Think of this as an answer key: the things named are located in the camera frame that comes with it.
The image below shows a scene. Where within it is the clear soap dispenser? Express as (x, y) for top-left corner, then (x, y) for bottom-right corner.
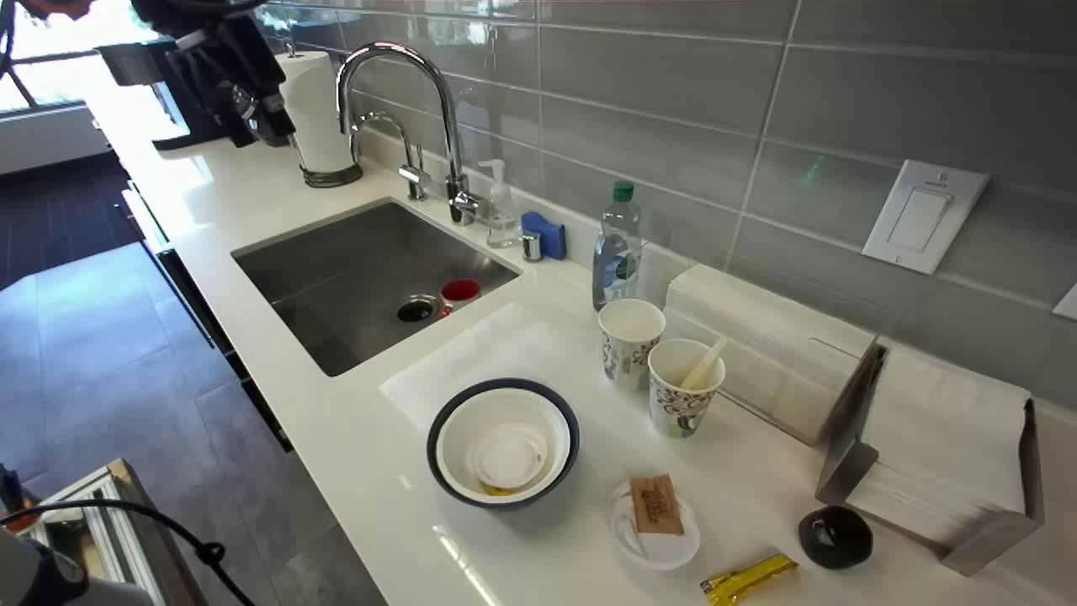
(479, 156), (524, 252)

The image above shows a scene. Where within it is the empty patterned paper cup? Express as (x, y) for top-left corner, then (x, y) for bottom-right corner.
(596, 296), (669, 393)

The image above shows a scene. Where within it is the yellow sachet packet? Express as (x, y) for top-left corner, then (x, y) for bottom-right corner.
(697, 549), (800, 606)

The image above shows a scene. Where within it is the white napkin stack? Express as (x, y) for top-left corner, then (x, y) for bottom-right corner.
(844, 341), (1037, 551)

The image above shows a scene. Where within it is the thin black cable with connector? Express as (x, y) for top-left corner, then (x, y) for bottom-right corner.
(0, 497), (256, 606)

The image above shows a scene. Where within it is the blue sponge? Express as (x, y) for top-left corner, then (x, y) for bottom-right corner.
(519, 209), (569, 262)

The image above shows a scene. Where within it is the white plastic bowl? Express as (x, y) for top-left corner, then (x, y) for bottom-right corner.
(435, 387), (572, 500)

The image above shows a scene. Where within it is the clear water bottle green cap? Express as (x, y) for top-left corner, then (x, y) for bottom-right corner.
(590, 178), (648, 312)

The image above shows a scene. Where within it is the stainless steel sink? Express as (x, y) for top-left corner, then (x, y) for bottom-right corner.
(228, 194), (520, 380)

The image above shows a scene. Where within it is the white kettle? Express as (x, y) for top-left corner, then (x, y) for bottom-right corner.
(276, 48), (367, 193)

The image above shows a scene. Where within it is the wooden box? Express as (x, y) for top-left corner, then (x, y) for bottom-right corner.
(20, 453), (212, 606)

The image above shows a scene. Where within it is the tall chrome faucet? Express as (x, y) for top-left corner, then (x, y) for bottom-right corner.
(332, 40), (486, 228)

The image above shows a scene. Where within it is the dark floor mat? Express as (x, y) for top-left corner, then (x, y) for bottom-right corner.
(0, 148), (148, 294)

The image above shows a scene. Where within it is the small red cup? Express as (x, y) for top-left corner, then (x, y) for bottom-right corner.
(437, 276), (486, 319)

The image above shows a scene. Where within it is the grey blurry device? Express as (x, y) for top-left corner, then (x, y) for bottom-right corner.
(0, 525), (155, 606)

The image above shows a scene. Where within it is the blue rimmed white bowl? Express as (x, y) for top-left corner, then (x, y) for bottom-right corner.
(423, 378), (583, 514)

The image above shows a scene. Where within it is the brown paper packet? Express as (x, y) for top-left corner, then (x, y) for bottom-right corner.
(626, 472), (686, 538)

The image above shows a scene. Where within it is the wooden stir stick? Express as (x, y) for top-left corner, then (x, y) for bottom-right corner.
(680, 335), (730, 393)

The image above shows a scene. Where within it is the grey metal napkin holder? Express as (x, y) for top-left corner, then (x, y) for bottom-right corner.
(816, 341), (1051, 580)

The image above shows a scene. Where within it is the black coffee machine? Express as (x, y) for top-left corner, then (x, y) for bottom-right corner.
(96, 0), (298, 156)

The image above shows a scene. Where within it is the black round lid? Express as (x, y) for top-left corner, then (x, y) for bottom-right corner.
(793, 500), (874, 573)

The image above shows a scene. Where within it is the patterned paper cup with stick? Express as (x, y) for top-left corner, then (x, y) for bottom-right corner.
(646, 334), (730, 442)

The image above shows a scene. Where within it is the small chrome tap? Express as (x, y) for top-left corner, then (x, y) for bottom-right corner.
(360, 106), (435, 204)

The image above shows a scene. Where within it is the white light switch plate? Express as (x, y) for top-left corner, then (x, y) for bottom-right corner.
(857, 158), (992, 279)

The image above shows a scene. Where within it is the thin white plastic disc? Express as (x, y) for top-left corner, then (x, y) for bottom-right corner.
(476, 429), (553, 494)

